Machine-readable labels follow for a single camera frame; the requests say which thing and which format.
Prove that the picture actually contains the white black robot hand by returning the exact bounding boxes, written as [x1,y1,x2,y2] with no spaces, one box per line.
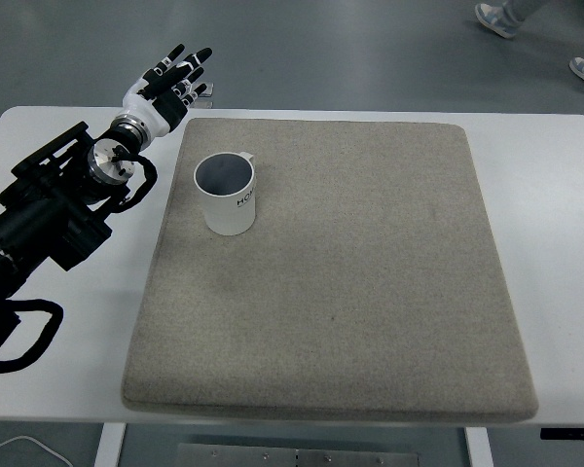
[122,44,213,137]

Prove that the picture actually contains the white cup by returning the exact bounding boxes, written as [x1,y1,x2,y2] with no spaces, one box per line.
[193,151,259,237]

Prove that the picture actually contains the beige fabric mat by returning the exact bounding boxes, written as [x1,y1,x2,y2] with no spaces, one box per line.
[121,116,539,422]

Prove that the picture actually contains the white table leg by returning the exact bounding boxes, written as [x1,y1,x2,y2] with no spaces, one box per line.
[94,422,127,467]
[464,426,493,467]

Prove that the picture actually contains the grey metal plate with screws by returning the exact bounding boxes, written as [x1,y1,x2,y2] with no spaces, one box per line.
[176,443,419,467]

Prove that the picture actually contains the black table control panel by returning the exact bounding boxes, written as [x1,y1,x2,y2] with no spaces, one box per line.
[539,427,584,442]

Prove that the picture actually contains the white floor cable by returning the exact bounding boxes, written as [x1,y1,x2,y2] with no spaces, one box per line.
[0,435,72,467]

